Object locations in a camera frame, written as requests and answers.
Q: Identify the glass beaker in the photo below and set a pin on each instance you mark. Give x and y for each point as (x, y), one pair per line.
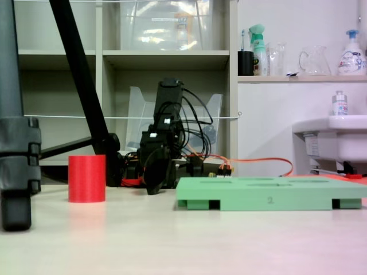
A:
(276, 58)

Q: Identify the grey tripod leg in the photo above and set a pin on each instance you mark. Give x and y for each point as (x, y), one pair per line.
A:
(14, 129)

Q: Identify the glass pitcher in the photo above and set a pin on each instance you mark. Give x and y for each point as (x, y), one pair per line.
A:
(314, 61)

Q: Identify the black tripod leg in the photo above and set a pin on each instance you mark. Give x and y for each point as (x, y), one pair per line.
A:
(81, 86)

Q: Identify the beige shelf unit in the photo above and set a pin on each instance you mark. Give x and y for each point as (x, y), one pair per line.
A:
(166, 60)

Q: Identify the green spray bottle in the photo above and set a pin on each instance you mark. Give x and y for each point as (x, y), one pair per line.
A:
(259, 51)

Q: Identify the clear plastic storage box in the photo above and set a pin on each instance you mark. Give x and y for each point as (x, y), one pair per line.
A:
(166, 24)

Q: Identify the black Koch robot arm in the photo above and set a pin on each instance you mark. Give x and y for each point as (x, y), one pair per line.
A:
(167, 100)

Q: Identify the wooden ledge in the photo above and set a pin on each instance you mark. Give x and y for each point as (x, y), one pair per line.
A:
(301, 79)

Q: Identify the clear plastic file tray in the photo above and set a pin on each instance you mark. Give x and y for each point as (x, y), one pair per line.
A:
(137, 114)

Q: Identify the clear sanitizer bottle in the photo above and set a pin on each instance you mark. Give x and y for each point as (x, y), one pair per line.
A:
(340, 104)

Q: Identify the white sink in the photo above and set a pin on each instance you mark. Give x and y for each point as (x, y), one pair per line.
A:
(338, 137)

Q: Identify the green shape sorting board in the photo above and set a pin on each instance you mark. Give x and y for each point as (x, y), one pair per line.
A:
(269, 193)

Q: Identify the red cylinder block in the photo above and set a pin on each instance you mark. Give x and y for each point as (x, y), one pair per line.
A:
(86, 178)

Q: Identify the red arm base clamp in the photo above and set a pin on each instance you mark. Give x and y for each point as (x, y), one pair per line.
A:
(132, 181)

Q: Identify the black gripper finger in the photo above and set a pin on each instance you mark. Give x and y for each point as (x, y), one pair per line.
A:
(157, 172)

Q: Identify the white foam pump bottle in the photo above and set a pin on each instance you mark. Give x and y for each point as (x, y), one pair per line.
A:
(351, 57)

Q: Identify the black cup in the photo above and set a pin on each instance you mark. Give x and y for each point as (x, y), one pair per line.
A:
(245, 63)

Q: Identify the blue toothbrush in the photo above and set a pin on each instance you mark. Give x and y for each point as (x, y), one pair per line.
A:
(242, 38)

